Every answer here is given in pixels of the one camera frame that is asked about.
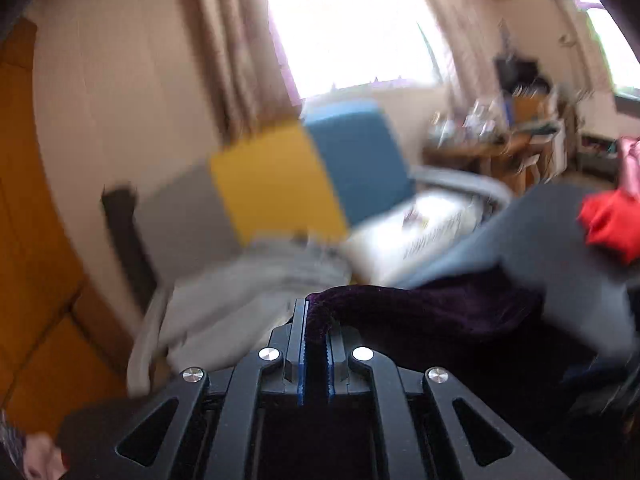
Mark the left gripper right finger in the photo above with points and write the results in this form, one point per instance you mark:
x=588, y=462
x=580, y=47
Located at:
x=428, y=425

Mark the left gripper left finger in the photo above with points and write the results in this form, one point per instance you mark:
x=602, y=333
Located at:
x=207, y=426

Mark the dark purple velvet garment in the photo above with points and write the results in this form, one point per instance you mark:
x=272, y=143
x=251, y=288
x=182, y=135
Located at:
x=462, y=322

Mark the grey hoodie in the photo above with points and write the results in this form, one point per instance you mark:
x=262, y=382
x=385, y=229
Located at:
x=212, y=319

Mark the orange wooden wardrobe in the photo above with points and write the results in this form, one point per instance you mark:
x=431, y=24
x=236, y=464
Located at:
x=62, y=347

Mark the white printed pillow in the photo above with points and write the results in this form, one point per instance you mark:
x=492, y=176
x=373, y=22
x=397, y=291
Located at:
x=389, y=239

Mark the grey yellow blue headboard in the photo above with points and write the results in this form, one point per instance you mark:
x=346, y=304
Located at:
x=321, y=175

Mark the red fleece garment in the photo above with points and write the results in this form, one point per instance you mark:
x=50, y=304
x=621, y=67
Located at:
x=611, y=221

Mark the cluttered wooden desk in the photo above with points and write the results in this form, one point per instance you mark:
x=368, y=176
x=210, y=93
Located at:
x=518, y=140

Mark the beige curtain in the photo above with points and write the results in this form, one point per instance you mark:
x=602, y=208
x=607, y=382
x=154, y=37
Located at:
x=253, y=87

